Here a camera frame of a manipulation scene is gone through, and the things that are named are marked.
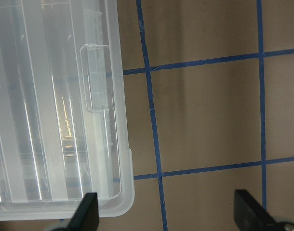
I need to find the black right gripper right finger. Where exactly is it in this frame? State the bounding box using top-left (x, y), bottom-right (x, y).
top-left (234, 189), bottom-right (276, 231)

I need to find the clear plastic box lid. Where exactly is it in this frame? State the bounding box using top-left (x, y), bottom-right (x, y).
top-left (0, 0), bottom-right (135, 221)

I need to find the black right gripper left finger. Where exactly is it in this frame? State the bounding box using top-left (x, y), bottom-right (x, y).
top-left (66, 192), bottom-right (99, 231)

